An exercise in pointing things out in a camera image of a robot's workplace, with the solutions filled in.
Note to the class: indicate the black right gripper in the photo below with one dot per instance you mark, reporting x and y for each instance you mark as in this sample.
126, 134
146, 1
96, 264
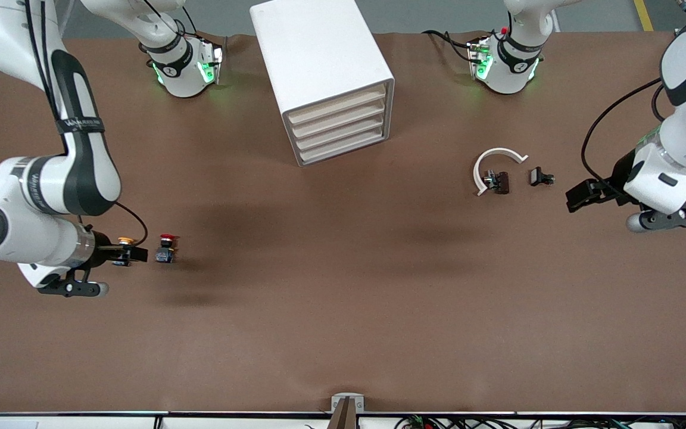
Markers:
102, 245

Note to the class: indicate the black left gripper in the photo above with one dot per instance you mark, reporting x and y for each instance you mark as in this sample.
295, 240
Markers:
617, 177

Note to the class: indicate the red push button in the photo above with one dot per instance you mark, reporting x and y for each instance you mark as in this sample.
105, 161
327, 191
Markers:
165, 255

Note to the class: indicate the white plastic drawer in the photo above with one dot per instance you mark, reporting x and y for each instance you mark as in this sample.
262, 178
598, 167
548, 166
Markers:
339, 134
337, 107
338, 121
340, 147

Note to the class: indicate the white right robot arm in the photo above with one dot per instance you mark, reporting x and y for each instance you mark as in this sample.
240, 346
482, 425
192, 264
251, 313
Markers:
21, 190

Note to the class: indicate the yellow push button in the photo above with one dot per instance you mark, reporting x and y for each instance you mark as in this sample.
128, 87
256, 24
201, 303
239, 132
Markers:
125, 241

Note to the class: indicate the white drawer cabinet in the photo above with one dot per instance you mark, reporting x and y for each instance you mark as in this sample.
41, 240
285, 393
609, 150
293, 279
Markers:
319, 53

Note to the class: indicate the black electrical component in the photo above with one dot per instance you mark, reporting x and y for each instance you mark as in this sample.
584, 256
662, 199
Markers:
537, 176

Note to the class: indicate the brown electrical component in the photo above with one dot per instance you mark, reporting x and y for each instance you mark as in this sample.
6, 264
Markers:
502, 183

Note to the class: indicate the white curved plastic piece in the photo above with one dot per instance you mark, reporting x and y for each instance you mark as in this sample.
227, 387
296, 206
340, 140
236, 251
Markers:
483, 158

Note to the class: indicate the silver base connector box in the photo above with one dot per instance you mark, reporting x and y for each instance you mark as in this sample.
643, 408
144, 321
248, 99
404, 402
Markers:
480, 59
209, 65

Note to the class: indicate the brown table mat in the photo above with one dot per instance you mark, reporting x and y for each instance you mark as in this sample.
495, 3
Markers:
343, 298

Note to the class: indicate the white table edge rail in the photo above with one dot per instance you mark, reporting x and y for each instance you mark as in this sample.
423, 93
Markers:
81, 422

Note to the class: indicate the grey metal bracket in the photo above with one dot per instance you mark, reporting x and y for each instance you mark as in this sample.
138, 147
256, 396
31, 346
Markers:
338, 404

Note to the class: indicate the brown camera post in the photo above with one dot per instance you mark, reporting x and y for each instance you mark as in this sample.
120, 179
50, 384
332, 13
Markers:
343, 420

